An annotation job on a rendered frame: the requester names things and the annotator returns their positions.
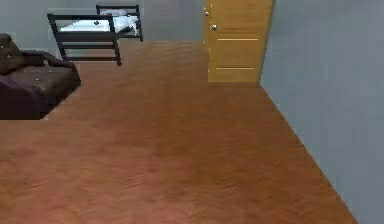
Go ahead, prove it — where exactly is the white crumpled bed sheet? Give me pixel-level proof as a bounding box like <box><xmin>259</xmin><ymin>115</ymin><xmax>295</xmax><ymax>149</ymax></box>
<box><xmin>113</xmin><ymin>14</ymin><xmax>140</xmax><ymax>36</ymax></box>

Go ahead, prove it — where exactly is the yellow wooden door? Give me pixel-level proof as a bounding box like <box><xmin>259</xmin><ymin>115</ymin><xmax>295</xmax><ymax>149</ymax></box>
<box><xmin>203</xmin><ymin>0</ymin><xmax>276</xmax><ymax>84</ymax></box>

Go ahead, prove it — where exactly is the dark brown sofa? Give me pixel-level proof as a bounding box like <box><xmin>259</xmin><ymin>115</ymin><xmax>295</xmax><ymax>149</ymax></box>
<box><xmin>0</xmin><ymin>32</ymin><xmax>82</xmax><ymax>121</ymax></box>

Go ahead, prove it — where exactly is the black frame bed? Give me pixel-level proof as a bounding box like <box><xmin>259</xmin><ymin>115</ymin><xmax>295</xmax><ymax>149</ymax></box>
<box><xmin>46</xmin><ymin>4</ymin><xmax>144</xmax><ymax>67</ymax></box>

